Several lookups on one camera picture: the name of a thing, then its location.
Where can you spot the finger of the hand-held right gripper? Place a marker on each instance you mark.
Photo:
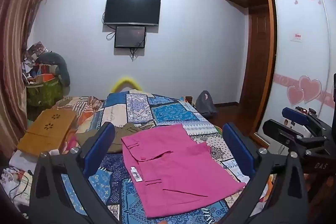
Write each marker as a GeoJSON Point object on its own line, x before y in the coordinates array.
{"type": "Point", "coordinates": [298, 113]}
{"type": "Point", "coordinates": [278, 130]}

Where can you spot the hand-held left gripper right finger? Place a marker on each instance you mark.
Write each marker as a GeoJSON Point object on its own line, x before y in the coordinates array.
{"type": "Point", "coordinates": [237, 150]}

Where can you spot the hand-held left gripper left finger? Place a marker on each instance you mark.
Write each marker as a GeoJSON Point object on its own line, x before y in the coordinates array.
{"type": "Point", "coordinates": [98, 146]}

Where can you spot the pink pants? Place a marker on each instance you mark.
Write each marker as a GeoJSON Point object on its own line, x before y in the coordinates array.
{"type": "Point", "coordinates": [178, 166]}

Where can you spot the olive green garment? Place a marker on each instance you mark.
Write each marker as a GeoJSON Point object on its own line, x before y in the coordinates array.
{"type": "Point", "coordinates": [127, 132]}

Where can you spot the orange striped blanket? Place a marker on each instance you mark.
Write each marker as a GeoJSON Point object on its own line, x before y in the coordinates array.
{"type": "Point", "coordinates": [84, 108]}

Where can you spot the white heart-print sliding door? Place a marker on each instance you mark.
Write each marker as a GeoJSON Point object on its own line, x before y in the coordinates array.
{"type": "Point", "coordinates": [299, 61]}

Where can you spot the wooden lap desk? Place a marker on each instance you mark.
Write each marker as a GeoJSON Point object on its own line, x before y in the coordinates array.
{"type": "Point", "coordinates": [47, 132]}

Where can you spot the grey backpack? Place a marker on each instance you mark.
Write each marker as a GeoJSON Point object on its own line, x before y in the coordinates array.
{"type": "Point", "coordinates": [206, 106]}

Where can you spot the yellow foam hoop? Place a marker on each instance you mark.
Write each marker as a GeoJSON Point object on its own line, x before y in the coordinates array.
{"type": "Point", "coordinates": [123, 81]}

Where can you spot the red and white sticker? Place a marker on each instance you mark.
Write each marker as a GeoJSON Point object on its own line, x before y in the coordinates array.
{"type": "Point", "coordinates": [298, 37]}

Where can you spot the green storage bag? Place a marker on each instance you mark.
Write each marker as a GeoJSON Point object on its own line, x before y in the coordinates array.
{"type": "Point", "coordinates": [44, 92]}

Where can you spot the blue patchwork blanket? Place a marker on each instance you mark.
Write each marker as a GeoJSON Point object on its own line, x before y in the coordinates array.
{"type": "Point", "coordinates": [170, 111]}

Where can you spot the white cloth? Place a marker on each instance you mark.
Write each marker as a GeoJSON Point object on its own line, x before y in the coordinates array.
{"type": "Point", "coordinates": [15, 163]}

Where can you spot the grey plush pillow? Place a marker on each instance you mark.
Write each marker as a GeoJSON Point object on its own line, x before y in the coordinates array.
{"type": "Point", "coordinates": [56, 61]}

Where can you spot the small black monitor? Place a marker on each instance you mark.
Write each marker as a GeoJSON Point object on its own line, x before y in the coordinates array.
{"type": "Point", "coordinates": [130, 36]}

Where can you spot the striped pink curtain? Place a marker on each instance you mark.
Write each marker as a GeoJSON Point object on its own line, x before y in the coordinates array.
{"type": "Point", "coordinates": [15, 43]}

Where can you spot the wooden bed frame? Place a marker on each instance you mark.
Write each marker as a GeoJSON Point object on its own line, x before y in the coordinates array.
{"type": "Point", "coordinates": [188, 100]}

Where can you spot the black wall television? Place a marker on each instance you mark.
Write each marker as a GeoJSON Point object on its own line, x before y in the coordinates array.
{"type": "Point", "coordinates": [132, 10]}

